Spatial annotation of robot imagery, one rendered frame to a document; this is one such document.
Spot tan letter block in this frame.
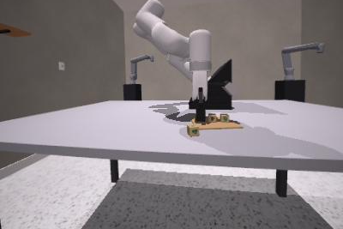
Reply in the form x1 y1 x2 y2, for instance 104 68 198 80
220 114 229 123
208 113 216 123
187 124 199 136

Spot tan flat mat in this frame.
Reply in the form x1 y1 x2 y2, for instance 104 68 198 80
190 116 243 130

